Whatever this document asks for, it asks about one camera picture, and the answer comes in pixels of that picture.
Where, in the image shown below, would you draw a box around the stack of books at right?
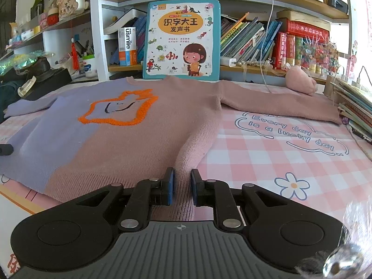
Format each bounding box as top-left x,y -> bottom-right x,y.
330,78 -> 371,144

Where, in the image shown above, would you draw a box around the white charging cable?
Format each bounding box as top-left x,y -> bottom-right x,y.
259,0 -> 276,92

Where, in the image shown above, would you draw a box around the red dictionary books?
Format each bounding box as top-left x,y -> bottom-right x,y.
271,18 -> 329,70

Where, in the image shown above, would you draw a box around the white shelf frame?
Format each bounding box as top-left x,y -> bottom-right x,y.
90,0 -> 117,82

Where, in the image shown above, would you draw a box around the row of leaning books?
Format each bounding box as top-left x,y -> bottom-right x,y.
220,17 -> 277,66

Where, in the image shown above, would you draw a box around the black teapot on stand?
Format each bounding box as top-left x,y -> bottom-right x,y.
17,57 -> 54,83

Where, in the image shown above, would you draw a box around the white usmile box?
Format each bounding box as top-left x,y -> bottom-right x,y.
118,27 -> 137,67

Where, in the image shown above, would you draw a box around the teal children's sound book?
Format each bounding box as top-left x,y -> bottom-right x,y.
143,0 -> 221,81

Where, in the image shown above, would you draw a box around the white green-lid jar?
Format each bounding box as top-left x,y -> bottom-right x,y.
83,54 -> 98,78

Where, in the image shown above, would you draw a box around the purple and pink knit sweater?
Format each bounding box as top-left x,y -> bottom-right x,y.
1,76 -> 340,220

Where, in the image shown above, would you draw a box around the white power adapter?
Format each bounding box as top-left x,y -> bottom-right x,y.
220,57 -> 236,67

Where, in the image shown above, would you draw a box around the pink plush toy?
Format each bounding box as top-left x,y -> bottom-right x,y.
285,66 -> 317,96

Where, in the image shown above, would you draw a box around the colourful paper flower bouquet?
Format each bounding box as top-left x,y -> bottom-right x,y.
299,38 -> 340,75

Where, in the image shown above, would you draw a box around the red tassel ornament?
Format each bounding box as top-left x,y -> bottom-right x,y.
71,37 -> 80,71

